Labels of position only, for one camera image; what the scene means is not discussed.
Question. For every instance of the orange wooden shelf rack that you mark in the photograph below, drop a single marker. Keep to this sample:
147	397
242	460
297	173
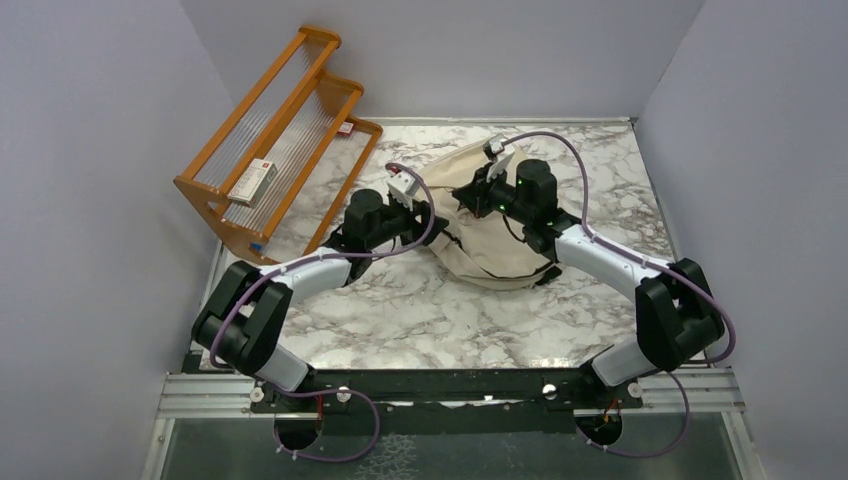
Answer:
290	116

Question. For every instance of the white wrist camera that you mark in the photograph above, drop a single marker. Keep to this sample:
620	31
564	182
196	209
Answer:
402	186
499	153

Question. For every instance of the beige canvas backpack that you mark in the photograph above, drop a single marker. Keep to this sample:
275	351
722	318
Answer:
483	251

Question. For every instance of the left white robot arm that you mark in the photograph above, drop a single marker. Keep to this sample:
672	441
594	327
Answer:
241	323

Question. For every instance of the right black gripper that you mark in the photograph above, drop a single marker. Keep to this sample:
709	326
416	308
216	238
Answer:
474	194

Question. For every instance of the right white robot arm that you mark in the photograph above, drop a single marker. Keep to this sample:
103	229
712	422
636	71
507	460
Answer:
674	317

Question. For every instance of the white red small box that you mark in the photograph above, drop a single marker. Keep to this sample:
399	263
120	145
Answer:
253	183

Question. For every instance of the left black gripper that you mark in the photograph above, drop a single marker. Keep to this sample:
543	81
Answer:
420	209

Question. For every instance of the small red white card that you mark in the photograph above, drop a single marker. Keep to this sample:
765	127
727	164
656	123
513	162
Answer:
345	129

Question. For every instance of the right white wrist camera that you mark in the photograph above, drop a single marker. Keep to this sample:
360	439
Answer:
499	153

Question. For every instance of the black metal base frame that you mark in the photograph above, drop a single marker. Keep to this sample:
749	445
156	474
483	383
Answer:
357	402

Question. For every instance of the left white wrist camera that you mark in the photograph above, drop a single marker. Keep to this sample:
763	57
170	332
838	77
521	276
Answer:
402	186

